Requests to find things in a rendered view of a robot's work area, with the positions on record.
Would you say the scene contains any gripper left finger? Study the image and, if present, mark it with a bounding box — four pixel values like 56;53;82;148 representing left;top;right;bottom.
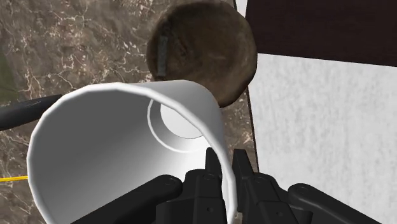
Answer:
71;147;228;224

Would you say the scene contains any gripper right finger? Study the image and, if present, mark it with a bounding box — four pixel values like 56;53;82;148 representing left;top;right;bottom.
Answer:
232;148;382;224

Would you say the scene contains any white cup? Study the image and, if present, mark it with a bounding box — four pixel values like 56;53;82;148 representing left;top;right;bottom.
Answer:
26;80;239;224

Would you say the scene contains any brown round lumpy object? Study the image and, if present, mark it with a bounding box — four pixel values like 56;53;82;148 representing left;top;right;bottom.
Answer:
146;0;258;108

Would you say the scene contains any dark brown furniture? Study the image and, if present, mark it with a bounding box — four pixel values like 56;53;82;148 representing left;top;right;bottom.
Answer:
244;0;397;67

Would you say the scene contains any yellow thin stick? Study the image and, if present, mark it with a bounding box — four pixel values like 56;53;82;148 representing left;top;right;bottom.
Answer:
0;175;29;183

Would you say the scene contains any black rod-shaped object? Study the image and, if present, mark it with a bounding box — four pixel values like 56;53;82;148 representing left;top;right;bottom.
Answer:
0;94;64;132

